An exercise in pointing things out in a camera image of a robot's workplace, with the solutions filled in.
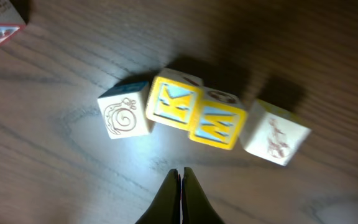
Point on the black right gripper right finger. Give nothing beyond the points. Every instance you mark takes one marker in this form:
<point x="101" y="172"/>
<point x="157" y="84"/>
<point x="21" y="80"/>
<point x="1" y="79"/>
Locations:
<point x="196" y="208"/>

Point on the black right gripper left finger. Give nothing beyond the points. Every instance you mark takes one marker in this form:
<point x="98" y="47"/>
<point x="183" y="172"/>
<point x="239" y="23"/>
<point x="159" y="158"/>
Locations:
<point x="165" y="207"/>

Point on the wooden letter B hammer block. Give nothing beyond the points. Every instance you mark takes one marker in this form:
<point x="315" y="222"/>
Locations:
<point x="219" y="119"/>

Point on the wooden block violin picture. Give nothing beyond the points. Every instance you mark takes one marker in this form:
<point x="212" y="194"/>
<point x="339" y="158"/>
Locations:
<point x="272" y="133"/>

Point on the wooden block snail picture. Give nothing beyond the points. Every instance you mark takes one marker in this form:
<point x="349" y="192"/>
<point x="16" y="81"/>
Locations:
<point x="123" y="110"/>

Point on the yellow block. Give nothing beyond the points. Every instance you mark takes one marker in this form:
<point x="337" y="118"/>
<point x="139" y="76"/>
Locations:
<point x="173" y="98"/>

